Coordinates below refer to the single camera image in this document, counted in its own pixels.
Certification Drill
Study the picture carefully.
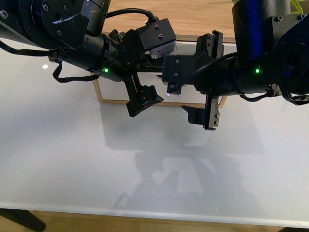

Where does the dark table leg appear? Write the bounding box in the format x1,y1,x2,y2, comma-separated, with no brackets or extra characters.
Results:
0,208,46,232

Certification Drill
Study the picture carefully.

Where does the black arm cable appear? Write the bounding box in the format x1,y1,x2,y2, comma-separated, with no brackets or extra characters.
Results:
0,40,99,84
172,52,239,94

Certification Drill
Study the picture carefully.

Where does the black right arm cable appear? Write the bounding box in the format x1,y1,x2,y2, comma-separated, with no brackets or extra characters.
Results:
172,52,239,94

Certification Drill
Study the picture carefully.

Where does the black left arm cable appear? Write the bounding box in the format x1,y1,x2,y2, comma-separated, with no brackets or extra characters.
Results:
0,40,99,84

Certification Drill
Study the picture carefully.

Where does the white front wooden drawer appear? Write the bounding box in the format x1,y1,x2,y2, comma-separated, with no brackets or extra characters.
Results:
92,40,238,107

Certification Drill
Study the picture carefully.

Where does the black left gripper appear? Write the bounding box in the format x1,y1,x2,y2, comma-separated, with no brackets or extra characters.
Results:
108,29,164,116

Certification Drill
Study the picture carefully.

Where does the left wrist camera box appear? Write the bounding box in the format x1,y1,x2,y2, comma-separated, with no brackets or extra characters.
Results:
137,18,177,59

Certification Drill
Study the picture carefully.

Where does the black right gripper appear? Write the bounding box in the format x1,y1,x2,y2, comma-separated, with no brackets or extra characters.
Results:
181,30,236,131

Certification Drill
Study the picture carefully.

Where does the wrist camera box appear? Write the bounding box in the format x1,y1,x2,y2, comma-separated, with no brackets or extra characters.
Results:
162,55,197,97
137,18,177,59

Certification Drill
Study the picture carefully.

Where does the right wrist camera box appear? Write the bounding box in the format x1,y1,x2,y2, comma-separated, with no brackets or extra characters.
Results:
162,55,197,97

